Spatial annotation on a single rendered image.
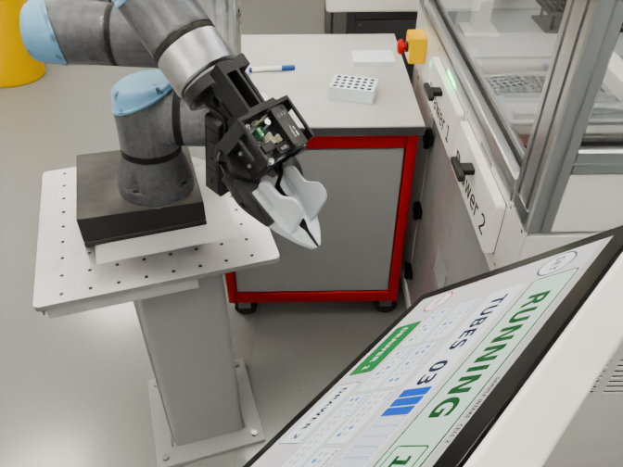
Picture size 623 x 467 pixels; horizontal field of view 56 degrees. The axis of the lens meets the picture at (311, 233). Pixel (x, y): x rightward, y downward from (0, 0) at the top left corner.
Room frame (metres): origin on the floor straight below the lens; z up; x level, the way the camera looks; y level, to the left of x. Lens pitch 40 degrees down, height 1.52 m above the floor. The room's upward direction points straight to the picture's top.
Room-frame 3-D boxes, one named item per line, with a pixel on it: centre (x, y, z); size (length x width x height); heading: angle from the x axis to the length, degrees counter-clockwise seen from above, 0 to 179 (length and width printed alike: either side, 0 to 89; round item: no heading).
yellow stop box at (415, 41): (1.56, -0.28, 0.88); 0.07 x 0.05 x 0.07; 1
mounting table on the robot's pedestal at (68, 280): (0.98, 0.34, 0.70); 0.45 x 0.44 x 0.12; 107
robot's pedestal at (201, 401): (0.98, 0.32, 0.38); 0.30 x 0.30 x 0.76; 17
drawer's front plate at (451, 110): (1.23, -0.31, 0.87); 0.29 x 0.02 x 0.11; 1
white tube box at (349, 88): (1.50, -0.12, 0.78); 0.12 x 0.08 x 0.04; 76
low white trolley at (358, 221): (1.64, 0.00, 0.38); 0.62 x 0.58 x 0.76; 1
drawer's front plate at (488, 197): (0.92, -0.31, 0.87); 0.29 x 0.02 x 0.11; 1
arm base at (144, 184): (0.98, 0.32, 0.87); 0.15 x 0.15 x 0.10
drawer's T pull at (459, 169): (0.92, -0.29, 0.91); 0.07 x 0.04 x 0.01; 1
